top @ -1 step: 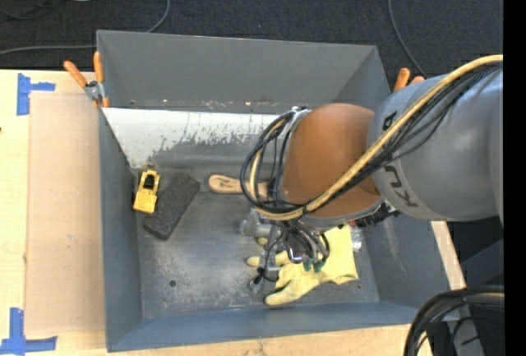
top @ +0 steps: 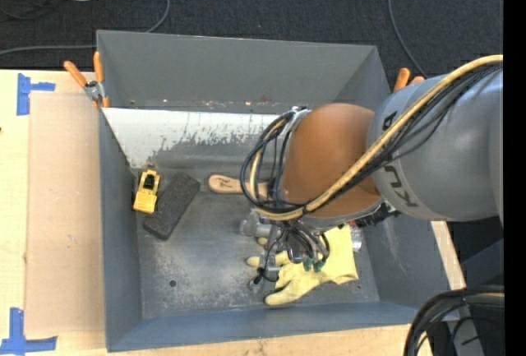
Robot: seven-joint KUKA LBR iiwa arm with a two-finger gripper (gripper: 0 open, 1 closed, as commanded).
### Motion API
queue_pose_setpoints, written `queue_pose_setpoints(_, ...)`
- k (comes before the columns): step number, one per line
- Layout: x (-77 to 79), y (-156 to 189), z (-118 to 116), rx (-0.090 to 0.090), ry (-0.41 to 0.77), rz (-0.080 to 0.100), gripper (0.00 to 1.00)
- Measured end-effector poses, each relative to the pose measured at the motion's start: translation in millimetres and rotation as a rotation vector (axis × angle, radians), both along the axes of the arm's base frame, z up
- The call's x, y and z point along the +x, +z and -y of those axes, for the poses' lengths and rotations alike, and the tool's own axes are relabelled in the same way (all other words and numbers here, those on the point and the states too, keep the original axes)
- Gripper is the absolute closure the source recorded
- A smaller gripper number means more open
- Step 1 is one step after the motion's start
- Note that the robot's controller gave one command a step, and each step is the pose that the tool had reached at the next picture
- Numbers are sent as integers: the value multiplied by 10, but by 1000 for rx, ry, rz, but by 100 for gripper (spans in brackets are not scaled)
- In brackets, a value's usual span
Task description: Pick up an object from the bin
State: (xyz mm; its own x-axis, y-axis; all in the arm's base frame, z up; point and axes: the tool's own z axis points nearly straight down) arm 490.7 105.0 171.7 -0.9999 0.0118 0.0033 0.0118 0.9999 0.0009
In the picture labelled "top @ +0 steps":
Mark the yellow rubber glove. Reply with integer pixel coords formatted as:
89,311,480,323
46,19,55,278
246,225,360,307

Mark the grey metal bin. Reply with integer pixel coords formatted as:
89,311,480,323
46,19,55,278
95,29,453,353

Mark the brown cardboard board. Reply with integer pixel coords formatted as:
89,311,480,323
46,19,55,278
23,92,108,341

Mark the tan wooden flat paddle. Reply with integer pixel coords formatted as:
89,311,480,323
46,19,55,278
207,174,270,199

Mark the dark grey flat block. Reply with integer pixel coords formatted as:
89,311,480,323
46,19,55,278
142,172,201,242

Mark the clear plastic bottle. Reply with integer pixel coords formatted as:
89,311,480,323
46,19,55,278
348,224,365,253

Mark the yellow toy truck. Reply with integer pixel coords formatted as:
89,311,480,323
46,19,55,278
131,169,162,215

